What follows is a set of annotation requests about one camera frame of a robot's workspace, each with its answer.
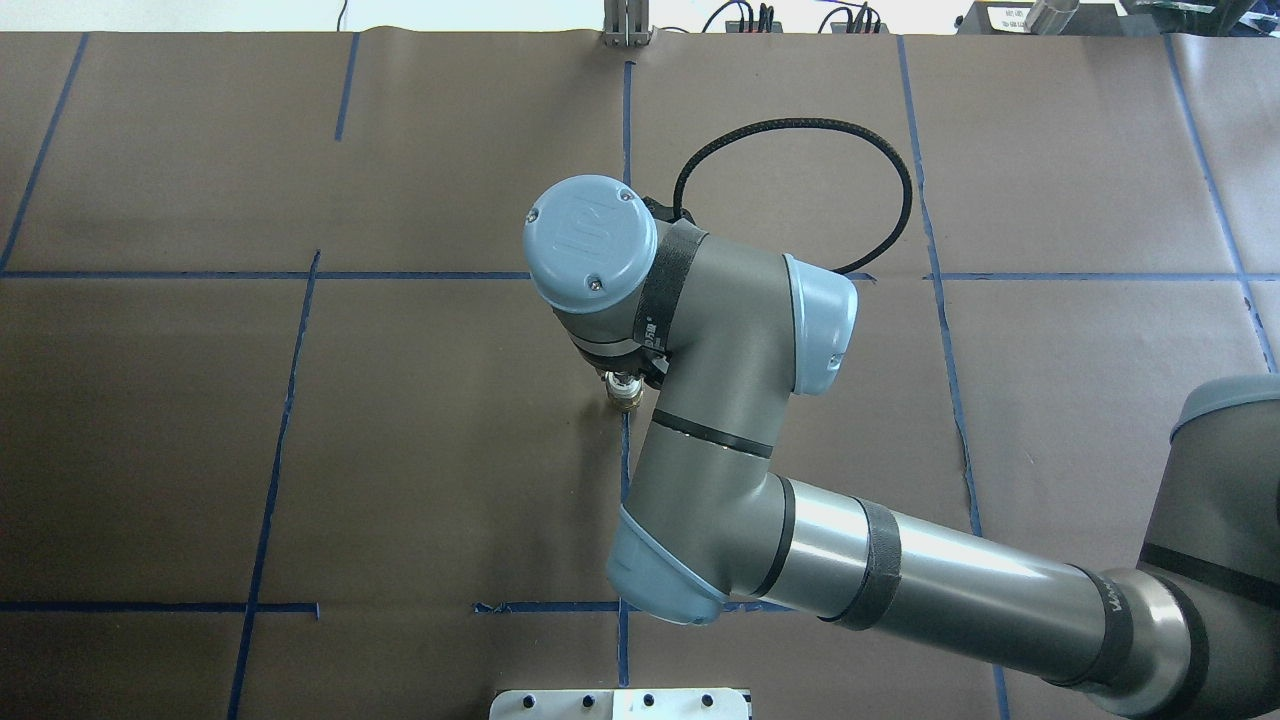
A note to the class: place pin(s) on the aluminium frame post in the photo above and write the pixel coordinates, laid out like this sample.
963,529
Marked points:
626,23

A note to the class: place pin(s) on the steel cylinder weight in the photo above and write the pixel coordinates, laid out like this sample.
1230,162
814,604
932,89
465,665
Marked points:
1050,17

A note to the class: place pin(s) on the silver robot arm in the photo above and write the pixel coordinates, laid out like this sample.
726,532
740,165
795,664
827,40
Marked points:
1039,405

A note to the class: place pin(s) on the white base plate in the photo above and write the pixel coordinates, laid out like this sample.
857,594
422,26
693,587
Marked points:
623,703

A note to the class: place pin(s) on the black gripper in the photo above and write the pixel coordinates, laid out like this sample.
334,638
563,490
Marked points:
621,387

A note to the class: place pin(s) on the black base block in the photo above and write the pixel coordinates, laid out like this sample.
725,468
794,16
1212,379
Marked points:
1006,18

